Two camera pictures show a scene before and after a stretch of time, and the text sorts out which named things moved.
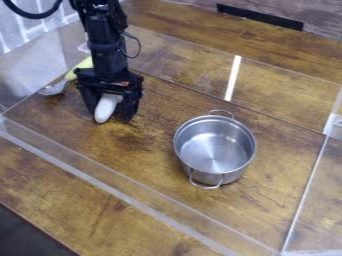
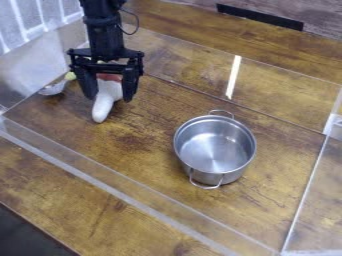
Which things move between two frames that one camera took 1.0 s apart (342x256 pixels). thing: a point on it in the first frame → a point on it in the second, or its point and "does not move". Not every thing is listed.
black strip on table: (261, 18) does not move
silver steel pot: (215, 146) does not move
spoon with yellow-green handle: (58, 87) does not move
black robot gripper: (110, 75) → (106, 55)
